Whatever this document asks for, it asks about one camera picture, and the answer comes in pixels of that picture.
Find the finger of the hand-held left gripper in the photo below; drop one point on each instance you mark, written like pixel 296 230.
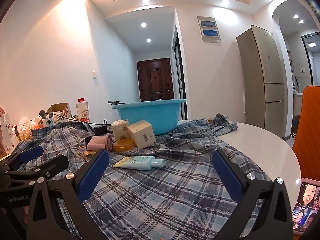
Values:
pixel 55 163
pixel 31 152

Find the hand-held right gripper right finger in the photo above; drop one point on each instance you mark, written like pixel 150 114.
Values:
pixel 227 176

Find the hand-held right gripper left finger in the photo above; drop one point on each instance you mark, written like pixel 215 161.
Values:
pixel 93 173

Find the blue plastic basin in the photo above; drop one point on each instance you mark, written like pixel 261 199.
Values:
pixel 150 117

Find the small gold foil box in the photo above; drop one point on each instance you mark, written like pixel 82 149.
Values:
pixel 88 153

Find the pink collapsible cup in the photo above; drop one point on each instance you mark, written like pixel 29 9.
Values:
pixel 100 142

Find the black box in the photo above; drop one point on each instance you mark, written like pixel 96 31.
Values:
pixel 88 141

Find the white cup with green logo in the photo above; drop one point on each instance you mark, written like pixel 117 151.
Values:
pixel 48 123

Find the grey makeup brush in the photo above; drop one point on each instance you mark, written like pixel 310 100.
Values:
pixel 42 113

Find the orange plastic soap box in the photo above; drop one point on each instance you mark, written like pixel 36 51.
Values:
pixel 123 145

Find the light blue sunscreen tube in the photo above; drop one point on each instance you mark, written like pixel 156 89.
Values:
pixel 137 163

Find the beige wrapped tissue pack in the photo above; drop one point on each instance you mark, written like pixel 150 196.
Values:
pixel 120 130

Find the open cardboard box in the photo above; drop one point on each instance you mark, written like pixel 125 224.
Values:
pixel 61 110

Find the red capped milk bottle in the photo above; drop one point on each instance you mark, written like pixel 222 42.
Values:
pixel 83 112

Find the beige carton box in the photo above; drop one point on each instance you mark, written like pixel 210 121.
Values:
pixel 141 133

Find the blue plaid cloth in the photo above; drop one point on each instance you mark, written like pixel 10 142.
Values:
pixel 162 200

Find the pink smartphone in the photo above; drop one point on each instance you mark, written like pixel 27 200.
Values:
pixel 306 205

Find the orange chair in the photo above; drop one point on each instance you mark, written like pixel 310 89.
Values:
pixel 310 135

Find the beige refrigerator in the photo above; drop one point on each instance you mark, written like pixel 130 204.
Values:
pixel 265 80

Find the black framed glass door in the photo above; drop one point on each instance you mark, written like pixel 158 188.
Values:
pixel 178 80

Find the dark brown entrance door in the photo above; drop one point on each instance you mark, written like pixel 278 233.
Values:
pixel 155 80

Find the white wall strip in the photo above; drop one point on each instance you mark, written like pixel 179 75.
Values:
pixel 244 102

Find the grey wall panel box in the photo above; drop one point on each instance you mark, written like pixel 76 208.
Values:
pixel 208 30

